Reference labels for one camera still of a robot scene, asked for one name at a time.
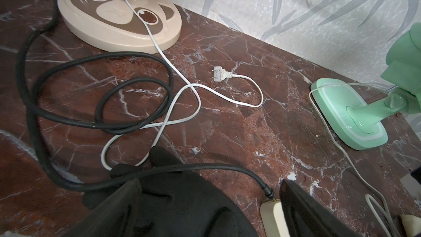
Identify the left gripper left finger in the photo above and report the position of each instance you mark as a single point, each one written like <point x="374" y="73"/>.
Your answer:
<point x="113" y="212"/>

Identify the black work glove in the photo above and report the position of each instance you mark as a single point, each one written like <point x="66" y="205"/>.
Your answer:
<point x="183" y="204"/>

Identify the beige desk fan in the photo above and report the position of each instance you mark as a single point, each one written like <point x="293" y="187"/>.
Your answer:
<point x="123" y="25"/>

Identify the cream leather glove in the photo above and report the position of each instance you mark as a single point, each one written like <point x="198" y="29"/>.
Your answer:
<point x="411" y="225"/>

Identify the green desk fan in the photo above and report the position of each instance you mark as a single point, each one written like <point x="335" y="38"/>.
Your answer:
<point x="357" y="123"/>

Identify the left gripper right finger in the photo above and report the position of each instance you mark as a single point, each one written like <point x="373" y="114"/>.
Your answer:
<point x="305" y="217"/>

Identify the beige red power strip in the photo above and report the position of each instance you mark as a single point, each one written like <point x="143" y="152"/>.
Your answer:
<point x="273" y="219"/>

